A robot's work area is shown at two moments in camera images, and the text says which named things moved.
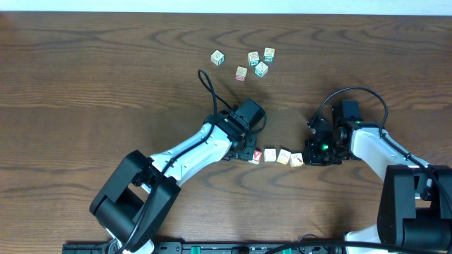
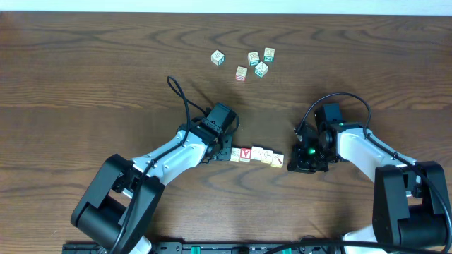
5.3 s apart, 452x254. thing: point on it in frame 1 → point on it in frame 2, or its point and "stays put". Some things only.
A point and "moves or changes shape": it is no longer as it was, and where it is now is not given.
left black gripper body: [244, 152] → [225, 147]
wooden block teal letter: [253, 58] stays put
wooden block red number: [241, 73] stays put
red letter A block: [257, 156] moves or changes shape
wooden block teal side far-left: [217, 58] stays put
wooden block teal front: [261, 69] stays put
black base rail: [310, 247] stays put
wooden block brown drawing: [296, 159] moves or changes shape
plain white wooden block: [270, 154] → [256, 154]
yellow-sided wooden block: [284, 156] → [266, 156]
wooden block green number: [269, 54] stays put
